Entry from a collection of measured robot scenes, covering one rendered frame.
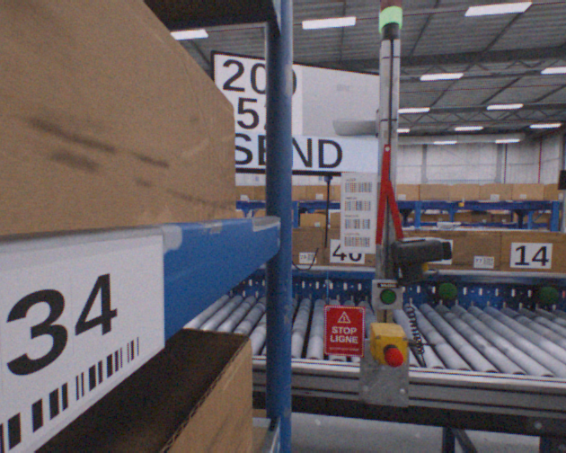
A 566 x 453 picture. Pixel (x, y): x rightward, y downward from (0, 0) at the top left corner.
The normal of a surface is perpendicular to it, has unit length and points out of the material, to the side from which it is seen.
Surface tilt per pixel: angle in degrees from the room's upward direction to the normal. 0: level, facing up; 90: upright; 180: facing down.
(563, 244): 90
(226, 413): 90
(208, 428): 90
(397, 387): 90
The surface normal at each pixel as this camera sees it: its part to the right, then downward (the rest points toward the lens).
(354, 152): 0.22, -0.01
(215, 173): 0.99, 0.03
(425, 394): -0.12, 0.06
